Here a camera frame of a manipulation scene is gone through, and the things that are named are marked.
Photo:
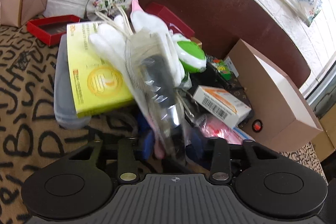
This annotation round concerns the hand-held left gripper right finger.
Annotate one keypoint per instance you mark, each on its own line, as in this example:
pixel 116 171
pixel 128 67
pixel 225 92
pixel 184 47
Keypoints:
pixel 197 148

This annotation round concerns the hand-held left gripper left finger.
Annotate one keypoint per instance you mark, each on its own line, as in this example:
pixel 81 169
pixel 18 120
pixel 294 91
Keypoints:
pixel 145 146

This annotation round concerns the clear bag with black item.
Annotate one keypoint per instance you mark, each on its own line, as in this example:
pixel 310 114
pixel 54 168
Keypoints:
pixel 160 82

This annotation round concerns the pink packet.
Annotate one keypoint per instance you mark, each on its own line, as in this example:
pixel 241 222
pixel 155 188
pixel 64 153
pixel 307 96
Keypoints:
pixel 218 130

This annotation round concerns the blue and white packet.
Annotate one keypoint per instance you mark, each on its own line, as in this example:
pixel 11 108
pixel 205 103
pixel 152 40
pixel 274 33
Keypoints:
pixel 244 134

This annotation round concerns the white barcode box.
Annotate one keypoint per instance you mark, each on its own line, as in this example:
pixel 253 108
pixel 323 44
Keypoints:
pixel 223 103

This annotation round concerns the black patterned pouch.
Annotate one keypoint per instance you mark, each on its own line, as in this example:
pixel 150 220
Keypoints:
pixel 236 85

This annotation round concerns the green candy packet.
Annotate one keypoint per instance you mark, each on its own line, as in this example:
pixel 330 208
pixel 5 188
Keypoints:
pixel 221 69

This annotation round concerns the open brown cardboard box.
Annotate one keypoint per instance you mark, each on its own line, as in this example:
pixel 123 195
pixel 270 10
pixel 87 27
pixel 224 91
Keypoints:
pixel 265 98

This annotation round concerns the yellow box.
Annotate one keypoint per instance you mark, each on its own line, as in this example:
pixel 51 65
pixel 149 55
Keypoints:
pixel 97 77

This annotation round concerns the green and white round case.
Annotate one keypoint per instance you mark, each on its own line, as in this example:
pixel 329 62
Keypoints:
pixel 191 54

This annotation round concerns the translucent plastic case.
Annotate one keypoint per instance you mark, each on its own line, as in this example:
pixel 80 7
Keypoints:
pixel 63 98

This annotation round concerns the white glove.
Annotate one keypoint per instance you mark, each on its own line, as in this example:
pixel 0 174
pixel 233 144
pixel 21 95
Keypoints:
pixel 110 37

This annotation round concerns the brown carton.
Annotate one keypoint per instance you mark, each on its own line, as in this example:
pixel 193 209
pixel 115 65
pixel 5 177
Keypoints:
pixel 326 134

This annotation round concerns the red box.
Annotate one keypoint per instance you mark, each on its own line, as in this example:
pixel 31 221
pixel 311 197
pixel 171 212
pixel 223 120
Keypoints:
pixel 170 16

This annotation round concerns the red box lid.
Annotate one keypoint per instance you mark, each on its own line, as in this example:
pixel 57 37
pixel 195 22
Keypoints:
pixel 39 29

